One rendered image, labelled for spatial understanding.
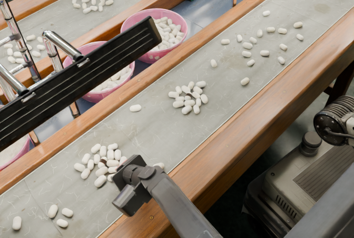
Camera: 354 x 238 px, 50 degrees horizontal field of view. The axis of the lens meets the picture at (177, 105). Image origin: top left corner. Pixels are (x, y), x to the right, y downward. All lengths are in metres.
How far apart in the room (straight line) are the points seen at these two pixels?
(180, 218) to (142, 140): 0.53
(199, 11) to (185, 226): 1.23
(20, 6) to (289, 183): 1.32
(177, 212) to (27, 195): 0.57
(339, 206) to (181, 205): 0.32
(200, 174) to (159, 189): 0.29
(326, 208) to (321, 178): 0.96
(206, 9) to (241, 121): 0.72
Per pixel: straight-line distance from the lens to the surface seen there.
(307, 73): 1.41
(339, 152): 1.60
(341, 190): 0.56
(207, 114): 1.27
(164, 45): 1.50
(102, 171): 1.15
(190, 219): 0.70
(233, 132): 1.20
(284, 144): 2.15
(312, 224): 0.55
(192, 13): 1.76
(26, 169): 1.22
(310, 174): 1.51
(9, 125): 0.90
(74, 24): 1.68
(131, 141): 1.22
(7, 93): 1.09
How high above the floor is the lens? 1.73
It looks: 50 degrees down
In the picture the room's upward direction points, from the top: 3 degrees counter-clockwise
